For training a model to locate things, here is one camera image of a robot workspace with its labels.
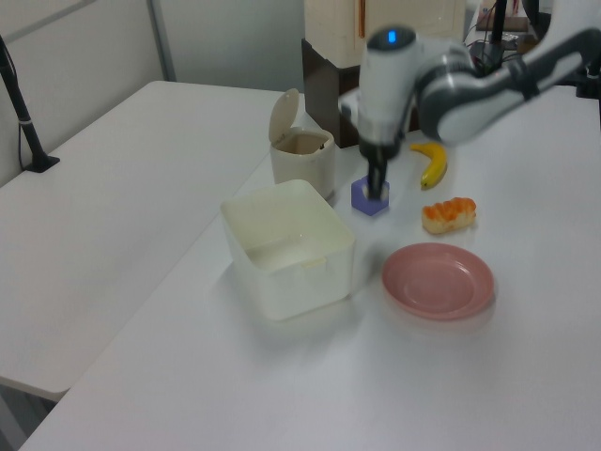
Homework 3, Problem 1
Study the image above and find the dark brown wooden drawer box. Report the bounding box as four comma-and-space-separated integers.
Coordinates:
300, 38, 420, 149

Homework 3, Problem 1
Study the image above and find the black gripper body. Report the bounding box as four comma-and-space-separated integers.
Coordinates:
359, 133, 404, 164

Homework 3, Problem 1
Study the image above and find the toy bread with orange topping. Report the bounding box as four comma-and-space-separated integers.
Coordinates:
421, 197, 478, 235

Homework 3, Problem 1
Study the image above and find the purple cube block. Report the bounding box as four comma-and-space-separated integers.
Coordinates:
350, 176, 392, 218

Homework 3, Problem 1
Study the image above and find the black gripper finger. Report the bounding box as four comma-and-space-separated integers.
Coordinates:
378, 159, 391, 201
366, 158, 379, 201

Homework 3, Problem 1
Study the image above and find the black table clamp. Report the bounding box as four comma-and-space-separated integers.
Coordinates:
574, 63, 601, 101

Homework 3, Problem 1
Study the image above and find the black camera stand pole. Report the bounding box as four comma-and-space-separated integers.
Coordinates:
0, 35, 61, 174

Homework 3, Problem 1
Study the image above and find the cream trash can with lid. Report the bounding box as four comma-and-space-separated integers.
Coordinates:
268, 87, 337, 201

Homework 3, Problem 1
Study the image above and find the grey partition frame post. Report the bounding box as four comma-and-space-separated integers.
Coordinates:
147, 0, 177, 83

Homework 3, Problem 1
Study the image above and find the black monitor stand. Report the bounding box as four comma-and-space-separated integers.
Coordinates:
487, 0, 509, 46

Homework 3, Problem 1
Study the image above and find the pink round plate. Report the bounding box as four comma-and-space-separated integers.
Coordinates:
380, 242, 496, 321

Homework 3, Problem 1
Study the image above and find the yellow toy banana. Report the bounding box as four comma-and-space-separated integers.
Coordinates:
409, 142, 449, 191

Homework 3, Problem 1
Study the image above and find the white rectangular plastic bin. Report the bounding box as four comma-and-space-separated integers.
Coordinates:
220, 179, 357, 322

